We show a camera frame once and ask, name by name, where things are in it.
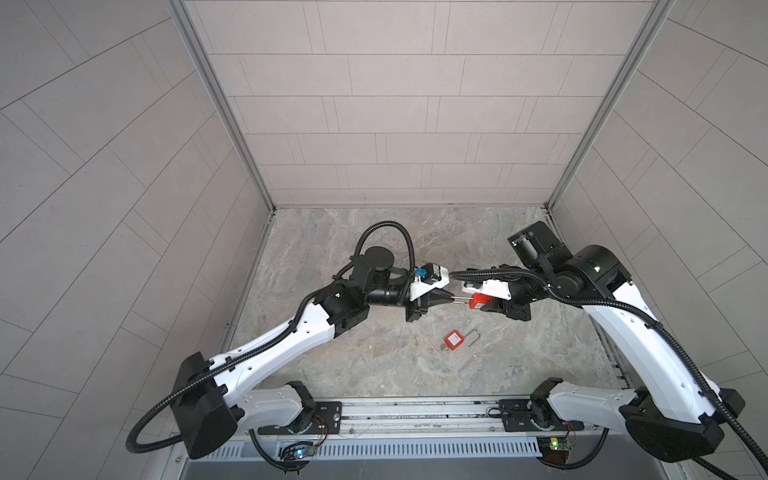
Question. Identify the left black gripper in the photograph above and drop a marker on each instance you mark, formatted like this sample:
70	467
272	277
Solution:
412	310

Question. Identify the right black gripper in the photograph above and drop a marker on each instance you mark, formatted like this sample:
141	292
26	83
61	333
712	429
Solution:
504	307

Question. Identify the red padlock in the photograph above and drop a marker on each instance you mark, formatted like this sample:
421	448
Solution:
457	339
474	302

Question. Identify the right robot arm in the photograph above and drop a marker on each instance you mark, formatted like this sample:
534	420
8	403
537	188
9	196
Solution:
676	414

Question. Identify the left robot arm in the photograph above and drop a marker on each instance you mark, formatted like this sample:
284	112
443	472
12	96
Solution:
214	398

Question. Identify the right green circuit board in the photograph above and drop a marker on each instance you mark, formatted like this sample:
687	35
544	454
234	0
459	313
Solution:
555	450

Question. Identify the green circuit board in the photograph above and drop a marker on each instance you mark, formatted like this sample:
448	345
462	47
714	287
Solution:
555	450
297	452

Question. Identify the left green circuit board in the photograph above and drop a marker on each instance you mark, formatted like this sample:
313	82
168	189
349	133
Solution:
297	452

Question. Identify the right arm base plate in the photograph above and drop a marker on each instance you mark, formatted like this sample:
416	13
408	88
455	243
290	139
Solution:
517	415

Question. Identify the aluminium mounting rail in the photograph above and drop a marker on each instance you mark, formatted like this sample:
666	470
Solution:
400	416

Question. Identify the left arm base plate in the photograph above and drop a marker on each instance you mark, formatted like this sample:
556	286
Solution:
325	419

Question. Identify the white slotted cable duct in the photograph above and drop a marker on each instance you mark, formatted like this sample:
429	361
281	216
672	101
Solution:
347	449

